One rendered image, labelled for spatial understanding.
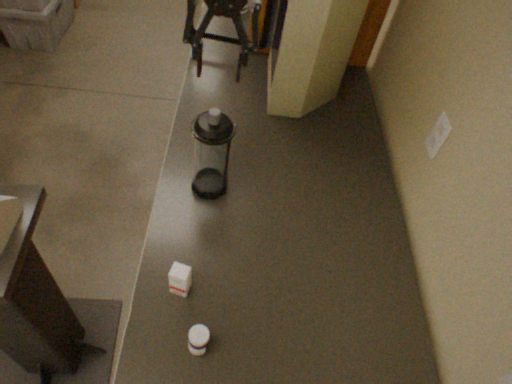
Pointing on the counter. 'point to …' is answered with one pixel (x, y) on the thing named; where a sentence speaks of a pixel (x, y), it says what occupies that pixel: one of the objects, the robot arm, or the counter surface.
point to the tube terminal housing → (313, 54)
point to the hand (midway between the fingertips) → (219, 65)
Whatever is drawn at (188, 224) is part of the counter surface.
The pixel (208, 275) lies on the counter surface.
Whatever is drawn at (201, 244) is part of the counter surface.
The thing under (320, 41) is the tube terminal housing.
